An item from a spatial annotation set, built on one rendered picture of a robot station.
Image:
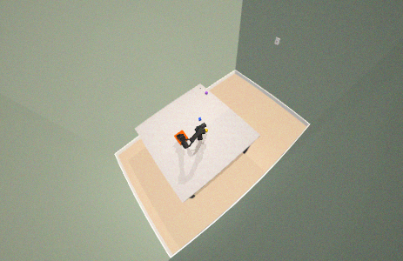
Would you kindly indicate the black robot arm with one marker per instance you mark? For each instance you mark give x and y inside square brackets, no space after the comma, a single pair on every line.
[199,130]

